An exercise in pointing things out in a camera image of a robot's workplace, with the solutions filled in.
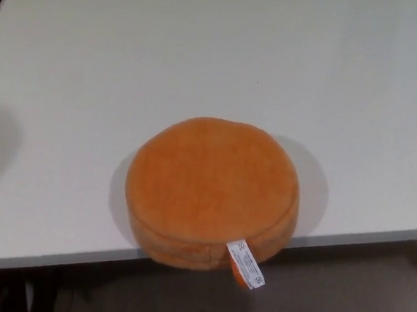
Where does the orange plush soft plate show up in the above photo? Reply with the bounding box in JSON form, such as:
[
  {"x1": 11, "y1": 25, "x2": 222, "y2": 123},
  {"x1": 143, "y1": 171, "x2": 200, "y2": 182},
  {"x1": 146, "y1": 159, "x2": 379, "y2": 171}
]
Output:
[{"x1": 119, "y1": 107, "x2": 308, "y2": 301}]

